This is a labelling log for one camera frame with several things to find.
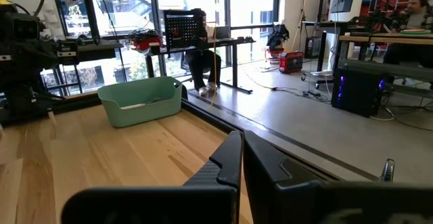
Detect black cube case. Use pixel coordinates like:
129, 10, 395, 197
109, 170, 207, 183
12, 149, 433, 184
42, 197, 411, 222
304, 36, 323, 60

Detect grey laptop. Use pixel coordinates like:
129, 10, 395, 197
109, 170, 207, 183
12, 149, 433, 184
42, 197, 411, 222
212, 25, 232, 41

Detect black computer tower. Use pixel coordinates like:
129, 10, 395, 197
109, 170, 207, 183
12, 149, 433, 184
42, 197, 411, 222
330, 67, 388, 118

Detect large glass window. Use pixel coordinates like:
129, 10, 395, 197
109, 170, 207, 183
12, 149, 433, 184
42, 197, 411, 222
40, 0, 281, 95

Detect black office desk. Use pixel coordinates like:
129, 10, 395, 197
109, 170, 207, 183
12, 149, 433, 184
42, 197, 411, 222
144, 37, 257, 95

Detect red portable power station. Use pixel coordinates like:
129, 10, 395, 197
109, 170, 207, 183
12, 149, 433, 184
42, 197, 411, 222
278, 50, 304, 74

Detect black floor power cables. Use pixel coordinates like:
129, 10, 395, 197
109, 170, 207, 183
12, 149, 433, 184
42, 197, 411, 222
270, 85, 334, 104

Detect white-handled fork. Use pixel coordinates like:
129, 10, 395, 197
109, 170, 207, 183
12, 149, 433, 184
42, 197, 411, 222
119, 102, 147, 111

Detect green plastic bin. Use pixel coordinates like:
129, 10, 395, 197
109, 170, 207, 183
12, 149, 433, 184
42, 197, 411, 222
97, 76, 184, 129

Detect wooden workbench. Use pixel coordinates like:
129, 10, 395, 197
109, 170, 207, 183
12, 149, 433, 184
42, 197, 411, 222
338, 32, 433, 83

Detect person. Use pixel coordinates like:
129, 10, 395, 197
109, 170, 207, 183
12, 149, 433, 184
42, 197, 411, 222
383, 0, 433, 66
184, 9, 223, 97

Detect black perforated panel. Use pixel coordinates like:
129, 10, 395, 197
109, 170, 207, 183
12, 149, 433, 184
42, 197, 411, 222
163, 9, 206, 51

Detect yellow cable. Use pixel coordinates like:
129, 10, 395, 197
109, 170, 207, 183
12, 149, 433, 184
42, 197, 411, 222
206, 0, 219, 112

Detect white wheeled stand base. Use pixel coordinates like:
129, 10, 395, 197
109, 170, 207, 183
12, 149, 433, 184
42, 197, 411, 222
300, 68, 334, 90

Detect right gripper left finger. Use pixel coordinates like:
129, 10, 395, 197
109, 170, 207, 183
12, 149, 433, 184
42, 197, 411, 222
61, 131, 243, 224

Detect black slanted pole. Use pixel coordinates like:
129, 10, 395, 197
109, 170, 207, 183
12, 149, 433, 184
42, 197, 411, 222
78, 0, 101, 46

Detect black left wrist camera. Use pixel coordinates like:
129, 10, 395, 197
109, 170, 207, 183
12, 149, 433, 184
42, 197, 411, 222
0, 12, 47, 41

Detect dark grey desk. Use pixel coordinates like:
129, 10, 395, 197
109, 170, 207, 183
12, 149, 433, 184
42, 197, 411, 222
76, 40, 125, 54

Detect black standing desk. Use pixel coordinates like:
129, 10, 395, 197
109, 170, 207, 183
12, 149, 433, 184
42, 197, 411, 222
300, 20, 356, 83

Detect green orange disc stack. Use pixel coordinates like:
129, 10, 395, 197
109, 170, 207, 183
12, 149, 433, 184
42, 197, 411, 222
400, 28, 433, 37

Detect red bag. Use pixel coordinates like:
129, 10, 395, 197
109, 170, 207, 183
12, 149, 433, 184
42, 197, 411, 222
129, 30, 164, 53

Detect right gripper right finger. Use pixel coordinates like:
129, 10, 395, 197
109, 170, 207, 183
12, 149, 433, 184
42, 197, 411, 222
244, 131, 433, 224

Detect black backpack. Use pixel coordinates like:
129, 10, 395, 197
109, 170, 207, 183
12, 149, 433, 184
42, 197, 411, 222
266, 23, 291, 52

